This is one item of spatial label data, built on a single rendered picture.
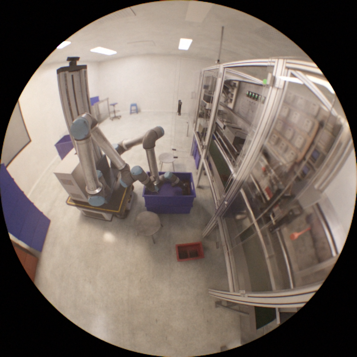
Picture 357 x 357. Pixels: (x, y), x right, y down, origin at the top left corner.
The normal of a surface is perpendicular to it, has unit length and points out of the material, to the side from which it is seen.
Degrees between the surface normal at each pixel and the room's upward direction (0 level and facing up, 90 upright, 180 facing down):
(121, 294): 0
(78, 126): 82
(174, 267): 0
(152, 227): 0
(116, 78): 90
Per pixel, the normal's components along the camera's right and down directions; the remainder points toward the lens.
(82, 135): 0.44, 0.56
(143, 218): 0.08, -0.70
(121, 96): 0.04, 0.71
